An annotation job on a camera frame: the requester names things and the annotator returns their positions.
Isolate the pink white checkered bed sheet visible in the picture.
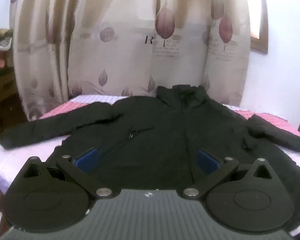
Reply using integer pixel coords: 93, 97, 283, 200
0, 94, 300, 205

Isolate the black jacket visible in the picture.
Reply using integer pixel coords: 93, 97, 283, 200
0, 84, 300, 230

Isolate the lace trimmed cloth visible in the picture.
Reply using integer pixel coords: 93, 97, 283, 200
0, 29, 14, 68

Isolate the wooden cabinet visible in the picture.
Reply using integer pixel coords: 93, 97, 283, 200
0, 66, 29, 137

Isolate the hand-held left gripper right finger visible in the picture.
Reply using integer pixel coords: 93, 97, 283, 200
182, 148, 276, 200

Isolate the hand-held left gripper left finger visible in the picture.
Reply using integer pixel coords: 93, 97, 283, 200
22, 147, 113, 200

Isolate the wooden window frame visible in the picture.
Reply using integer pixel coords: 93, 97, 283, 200
250, 17, 269, 55

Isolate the beige leaf print curtain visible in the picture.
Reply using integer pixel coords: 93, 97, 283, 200
9, 0, 269, 121

